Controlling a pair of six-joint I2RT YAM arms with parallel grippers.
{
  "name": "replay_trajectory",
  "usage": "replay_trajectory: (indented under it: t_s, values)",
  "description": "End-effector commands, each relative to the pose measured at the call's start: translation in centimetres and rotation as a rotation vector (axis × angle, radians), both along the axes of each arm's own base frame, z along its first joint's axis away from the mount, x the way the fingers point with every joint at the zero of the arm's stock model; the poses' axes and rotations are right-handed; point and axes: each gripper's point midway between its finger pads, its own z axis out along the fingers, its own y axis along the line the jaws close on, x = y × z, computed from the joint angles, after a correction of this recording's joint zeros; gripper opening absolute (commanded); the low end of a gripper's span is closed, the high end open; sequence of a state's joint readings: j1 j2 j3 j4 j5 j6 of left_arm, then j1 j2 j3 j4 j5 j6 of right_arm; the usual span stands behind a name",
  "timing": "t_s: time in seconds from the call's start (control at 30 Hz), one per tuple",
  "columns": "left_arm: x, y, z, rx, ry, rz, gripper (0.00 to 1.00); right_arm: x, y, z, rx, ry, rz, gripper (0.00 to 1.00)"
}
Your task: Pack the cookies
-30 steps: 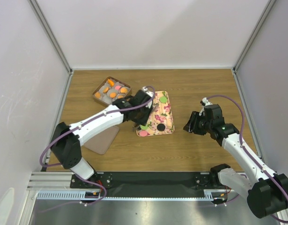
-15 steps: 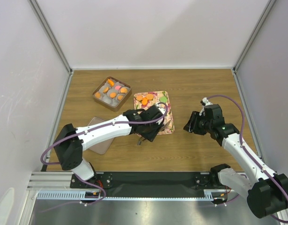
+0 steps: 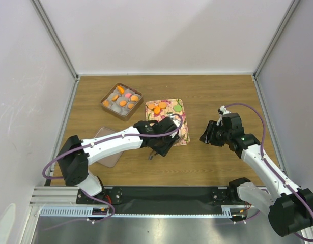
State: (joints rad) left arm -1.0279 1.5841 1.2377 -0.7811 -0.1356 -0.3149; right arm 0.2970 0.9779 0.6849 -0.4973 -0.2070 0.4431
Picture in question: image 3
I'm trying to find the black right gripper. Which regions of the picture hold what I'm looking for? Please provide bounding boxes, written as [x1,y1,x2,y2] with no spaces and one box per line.
[198,120,231,147]

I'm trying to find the rose gold tin lid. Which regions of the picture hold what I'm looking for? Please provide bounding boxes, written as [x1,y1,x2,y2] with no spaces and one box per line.
[94,127,123,168]

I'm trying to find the orange pumpkin cookie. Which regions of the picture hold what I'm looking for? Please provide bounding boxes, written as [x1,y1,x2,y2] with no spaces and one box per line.
[102,99,110,107]
[119,100,127,106]

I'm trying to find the orange squirrel cookie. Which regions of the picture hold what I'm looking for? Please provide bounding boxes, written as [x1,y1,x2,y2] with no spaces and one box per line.
[117,86,124,94]
[154,106,161,114]

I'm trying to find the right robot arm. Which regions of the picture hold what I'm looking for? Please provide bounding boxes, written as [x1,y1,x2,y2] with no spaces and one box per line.
[200,113,313,237]

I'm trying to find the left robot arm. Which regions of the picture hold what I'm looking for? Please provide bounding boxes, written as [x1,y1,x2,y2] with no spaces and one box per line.
[57,117,183,203]

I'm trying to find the floral serving tray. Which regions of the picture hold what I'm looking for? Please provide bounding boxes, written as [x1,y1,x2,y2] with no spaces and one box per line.
[145,98,190,146]

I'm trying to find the green sandwich cookie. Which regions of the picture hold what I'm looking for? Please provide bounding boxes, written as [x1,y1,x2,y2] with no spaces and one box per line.
[173,104,182,112]

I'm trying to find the orange leaf cookie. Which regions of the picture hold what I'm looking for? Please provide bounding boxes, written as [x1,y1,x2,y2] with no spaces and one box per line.
[148,103,156,110]

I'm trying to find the rose gold cookie tin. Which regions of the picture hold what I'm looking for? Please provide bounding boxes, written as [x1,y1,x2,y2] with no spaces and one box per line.
[100,83,143,121]

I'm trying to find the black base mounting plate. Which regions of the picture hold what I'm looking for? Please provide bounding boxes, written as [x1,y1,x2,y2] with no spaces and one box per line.
[76,186,258,215]

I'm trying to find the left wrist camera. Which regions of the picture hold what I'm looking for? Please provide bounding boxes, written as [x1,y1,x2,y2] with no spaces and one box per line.
[169,114,183,138]

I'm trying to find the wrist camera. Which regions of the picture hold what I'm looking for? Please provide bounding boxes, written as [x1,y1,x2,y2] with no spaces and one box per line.
[169,114,183,138]
[217,105,231,125]

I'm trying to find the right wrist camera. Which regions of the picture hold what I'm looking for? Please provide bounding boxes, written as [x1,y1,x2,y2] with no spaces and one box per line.
[217,105,231,125]

